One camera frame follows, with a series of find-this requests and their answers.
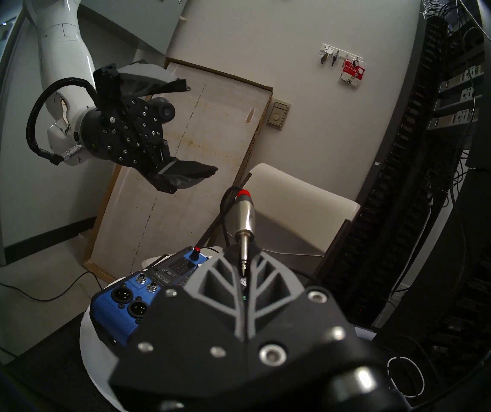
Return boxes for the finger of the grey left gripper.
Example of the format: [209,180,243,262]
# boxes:
[145,156,219,195]
[93,64,191,111]

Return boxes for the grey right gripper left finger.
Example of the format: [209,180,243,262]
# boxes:
[108,244,248,401]

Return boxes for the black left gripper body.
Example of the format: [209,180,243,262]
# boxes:
[78,97,171,172]

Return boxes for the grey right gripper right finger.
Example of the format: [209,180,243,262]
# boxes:
[245,250,372,373]

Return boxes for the black aux cable metal plug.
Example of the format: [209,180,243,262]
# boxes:
[220,186,258,283]

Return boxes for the black and blue audio mixer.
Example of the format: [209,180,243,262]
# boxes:
[90,246,212,356]

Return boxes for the large pale wooden board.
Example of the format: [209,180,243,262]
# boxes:
[83,57,274,283]

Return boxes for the beige folding chair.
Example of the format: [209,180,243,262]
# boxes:
[211,163,361,279]

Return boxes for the white key hook rack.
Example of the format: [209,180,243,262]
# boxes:
[321,43,364,62]

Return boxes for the beige rack unit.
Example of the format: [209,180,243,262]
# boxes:
[438,66,484,92]
[428,109,480,130]

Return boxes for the dark grey rack unit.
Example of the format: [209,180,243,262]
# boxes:
[434,89,482,111]

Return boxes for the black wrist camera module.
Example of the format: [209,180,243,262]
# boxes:
[153,97,176,124]

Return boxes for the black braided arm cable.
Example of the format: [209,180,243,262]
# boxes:
[26,78,98,166]

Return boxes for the beige wall control plate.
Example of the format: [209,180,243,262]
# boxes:
[267,99,292,131]

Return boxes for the thin white coiled cable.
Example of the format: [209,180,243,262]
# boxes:
[385,355,426,399]

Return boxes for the black floor cable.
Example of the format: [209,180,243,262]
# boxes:
[0,261,109,302]

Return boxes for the black rack cable manager column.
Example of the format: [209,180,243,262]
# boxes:
[314,16,450,326]

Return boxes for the white patch cable bundle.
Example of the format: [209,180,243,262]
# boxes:
[417,0,447,19]

